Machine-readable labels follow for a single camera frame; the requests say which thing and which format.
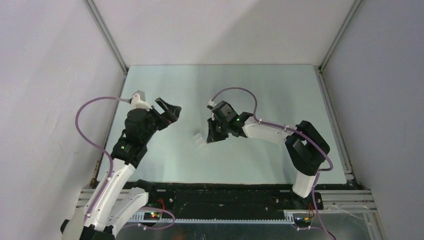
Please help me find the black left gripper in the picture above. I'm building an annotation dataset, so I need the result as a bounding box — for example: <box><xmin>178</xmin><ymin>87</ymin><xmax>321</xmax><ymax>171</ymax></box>
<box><xmin>141</xmin><ymin>97</ymin><xmax>181</xmax><ymax>143</ymax></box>

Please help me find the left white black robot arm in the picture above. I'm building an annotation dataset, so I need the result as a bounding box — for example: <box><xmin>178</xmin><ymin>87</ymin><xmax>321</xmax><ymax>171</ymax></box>
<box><xmin>60</xmin><ymin>91</ymin><xmax>182</xmax><ymax>240</ymax></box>

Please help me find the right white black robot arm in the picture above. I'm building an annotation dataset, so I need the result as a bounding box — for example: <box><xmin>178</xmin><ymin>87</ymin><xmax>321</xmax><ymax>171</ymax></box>
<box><xmin>206</xmin><ymin>101</ymin><xmax>330</xmax><ymax>209</ymax></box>

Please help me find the clear three-cell pill organizer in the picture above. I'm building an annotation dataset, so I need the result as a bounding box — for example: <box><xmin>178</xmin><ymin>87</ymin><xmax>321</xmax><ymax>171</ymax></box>
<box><xmin>192</xmin><ymin>133</ymin><xmax>207</xmax><ymax>149</ymax></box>

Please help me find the left circuit board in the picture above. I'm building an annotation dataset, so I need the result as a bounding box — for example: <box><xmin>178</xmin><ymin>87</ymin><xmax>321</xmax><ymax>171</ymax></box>
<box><xmin>143</xmin><ymin>211</ymin><xmax>162</xmax><ymax>221</ymax></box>

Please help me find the circuit board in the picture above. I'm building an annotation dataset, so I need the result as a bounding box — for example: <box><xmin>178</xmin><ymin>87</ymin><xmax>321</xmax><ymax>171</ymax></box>
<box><xmin>143</xmin><ymin>211</ymin><xmax>162</xmax><ymax>221</ymax></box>
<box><xmin>293</xmin><ymin>217</ymin><xmax>314</xmax><ymax>229</ymax></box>

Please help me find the right circuit board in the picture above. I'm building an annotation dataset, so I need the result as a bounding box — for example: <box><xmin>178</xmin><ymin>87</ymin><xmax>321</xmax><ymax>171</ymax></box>
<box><xmin>293</xmin><ymin>217</ymin><xmax>314</xmax><ymax>229</ymax></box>

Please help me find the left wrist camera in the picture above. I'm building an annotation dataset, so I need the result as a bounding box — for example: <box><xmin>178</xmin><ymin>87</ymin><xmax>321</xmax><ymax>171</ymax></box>
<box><xmin>130</xmin><ymin>90</ymin><xmax>153</xmax><ymax>112</ymax></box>

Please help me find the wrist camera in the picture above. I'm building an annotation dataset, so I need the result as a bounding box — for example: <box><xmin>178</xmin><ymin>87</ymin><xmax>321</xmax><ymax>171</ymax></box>
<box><xmin>206</xmin><ymin>100</ymin><xmax>216</xmax><ymax>110</ymax></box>
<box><xmin>130</xmin><ymin>90</ymin><xmax>153</xmax><ymax>112</ymax></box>

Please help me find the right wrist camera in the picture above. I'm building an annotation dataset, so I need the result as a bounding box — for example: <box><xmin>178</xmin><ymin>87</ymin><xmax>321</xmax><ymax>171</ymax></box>
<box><xmin>206</xmin><ymin>100</ymin><xmax>216</xmax><ymax>110</ymax></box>

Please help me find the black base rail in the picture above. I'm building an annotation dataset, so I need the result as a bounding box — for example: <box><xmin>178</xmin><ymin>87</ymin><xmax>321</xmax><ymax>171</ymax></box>
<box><xmin>147</xmin><ymin>182</ymin><xmax>355</xmax><ymax>221</ymax></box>

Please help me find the aluminium left frame post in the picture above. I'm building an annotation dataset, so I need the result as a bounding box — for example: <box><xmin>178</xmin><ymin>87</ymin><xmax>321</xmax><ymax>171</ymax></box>
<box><xmin>83</xmin><ymin>0</ymin><xmax>129</xmax><ymax>75</ymax></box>

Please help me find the aluminium frame post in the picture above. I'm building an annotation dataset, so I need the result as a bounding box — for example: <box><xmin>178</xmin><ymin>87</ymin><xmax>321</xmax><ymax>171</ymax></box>
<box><xmin>83</xmin><ymin>0</ymin><xmax>129</xmax><ymax>75</ymax></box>
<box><xmin>318</xmin><ymin>0</ymin><xmax>364</xmax><ymax>74</ymax></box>

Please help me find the white slotted cable duct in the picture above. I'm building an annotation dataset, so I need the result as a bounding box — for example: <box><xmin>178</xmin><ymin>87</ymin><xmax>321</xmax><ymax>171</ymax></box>
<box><xmin>127</xmin><ymin>211</ymin><xmax>296</xmax><ymax>224</ymax></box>

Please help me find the aluminium right frame post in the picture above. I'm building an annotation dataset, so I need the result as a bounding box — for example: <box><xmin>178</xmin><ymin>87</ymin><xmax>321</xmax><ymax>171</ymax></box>
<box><xmin>318</xmin><ymin>0</ymin><xmax>364</xmax><ymax>74</ymax></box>

